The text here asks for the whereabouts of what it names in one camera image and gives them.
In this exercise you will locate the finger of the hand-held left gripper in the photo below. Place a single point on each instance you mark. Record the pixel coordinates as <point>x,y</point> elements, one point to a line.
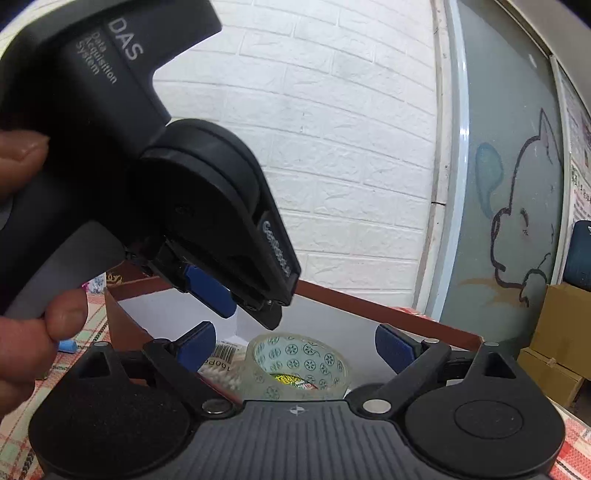
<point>210,293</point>
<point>274,258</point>

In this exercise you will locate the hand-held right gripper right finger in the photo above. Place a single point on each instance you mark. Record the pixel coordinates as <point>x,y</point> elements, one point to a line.
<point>392,347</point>

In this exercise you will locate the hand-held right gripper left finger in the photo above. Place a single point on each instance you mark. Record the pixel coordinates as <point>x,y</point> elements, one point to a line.
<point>199,345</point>

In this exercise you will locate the cotton swab pack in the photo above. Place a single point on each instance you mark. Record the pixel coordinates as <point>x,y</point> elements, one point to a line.
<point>227,369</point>

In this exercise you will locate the brown cardboard box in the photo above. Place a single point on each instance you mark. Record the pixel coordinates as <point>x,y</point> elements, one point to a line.
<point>369,305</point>

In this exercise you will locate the clear patterned tape roll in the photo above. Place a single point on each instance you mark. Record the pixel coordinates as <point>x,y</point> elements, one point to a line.
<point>295,351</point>

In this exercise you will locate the person's left hand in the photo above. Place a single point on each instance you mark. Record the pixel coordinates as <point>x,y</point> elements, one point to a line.
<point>27,355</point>

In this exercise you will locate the plaid tablecloth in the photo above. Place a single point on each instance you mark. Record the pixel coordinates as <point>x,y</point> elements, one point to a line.
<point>90,323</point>

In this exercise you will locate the light blue lighter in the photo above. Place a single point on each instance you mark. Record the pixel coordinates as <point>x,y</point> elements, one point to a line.
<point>67,345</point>

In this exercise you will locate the small cardboard box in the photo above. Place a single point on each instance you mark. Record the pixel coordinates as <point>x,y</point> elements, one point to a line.
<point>547,378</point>

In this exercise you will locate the large cardboard box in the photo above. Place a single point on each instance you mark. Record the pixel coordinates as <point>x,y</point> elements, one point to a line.
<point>563,323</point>

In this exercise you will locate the dark blue bag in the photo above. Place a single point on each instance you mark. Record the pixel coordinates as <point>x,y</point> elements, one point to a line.
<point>581,256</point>

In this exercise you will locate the glass door with cartoon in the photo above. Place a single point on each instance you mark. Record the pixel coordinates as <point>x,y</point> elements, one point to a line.
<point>508,92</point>

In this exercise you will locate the wall poster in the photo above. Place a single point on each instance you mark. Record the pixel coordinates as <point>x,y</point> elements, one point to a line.
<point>577,152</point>

